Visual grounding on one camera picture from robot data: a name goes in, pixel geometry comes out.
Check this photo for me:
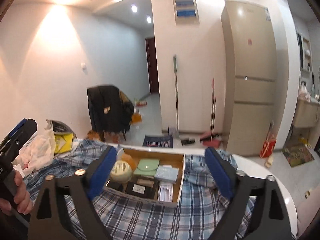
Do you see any black rectangular device box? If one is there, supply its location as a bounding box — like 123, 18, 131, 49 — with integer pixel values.
125, 181, 155, 199

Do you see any light green pouch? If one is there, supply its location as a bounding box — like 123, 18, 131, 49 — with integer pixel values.
133, 159, 159, 177

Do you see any light blue packet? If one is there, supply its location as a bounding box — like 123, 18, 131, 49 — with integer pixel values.
154, 165, 179, 184

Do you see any person's left hand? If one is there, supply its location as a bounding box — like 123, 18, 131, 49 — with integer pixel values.
1, 171, 33, 215

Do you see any white plastic bag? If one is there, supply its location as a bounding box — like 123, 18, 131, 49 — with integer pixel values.
13, 120, 56, 176

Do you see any round yellow tin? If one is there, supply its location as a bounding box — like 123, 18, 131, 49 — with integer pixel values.
110, 160, 132, 184

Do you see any yellow box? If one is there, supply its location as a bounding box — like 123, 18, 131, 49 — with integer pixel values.
54, 133, 74, 154

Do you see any shallow cardboard box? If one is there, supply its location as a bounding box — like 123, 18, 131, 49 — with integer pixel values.
104, 146, 185, 208

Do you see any blue plaid cloth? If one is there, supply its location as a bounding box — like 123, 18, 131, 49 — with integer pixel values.
23, 139, 298, 240

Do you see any red paper bag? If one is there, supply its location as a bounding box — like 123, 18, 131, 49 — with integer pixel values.
259, 134, 277, 158

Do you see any patterned floor mat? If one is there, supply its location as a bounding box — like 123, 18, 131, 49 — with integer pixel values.
282, 145, 314, 167

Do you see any chair with black jacket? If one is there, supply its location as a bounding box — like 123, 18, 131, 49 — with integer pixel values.
87, 85, 134, 141

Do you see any blue door mat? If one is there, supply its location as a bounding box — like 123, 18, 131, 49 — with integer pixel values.
143, 135, 173, 148

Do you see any orange cardboard box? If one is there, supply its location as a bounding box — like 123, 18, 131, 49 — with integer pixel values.
131, 113, 142, 124

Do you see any red dustpan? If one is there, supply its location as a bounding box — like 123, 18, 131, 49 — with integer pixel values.
202, 138, 222, 148

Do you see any beige sink cabinet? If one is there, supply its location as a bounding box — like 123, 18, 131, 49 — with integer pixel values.
292, 98, 319, 128

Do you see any pink plastic bag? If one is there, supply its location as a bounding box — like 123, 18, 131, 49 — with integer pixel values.
298, 81, 311, 102

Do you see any beige three-door refrigerator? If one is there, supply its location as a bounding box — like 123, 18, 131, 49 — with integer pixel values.
221, 0, 277, 157

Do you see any dark brown door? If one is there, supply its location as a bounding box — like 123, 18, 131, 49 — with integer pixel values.
145, 37, 159, 94

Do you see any red-handled broom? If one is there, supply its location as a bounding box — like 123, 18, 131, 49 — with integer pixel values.
200, 79, 222, 143

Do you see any wall electrical panel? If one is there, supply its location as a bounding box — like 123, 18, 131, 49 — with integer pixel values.
172, 0, 200, 25

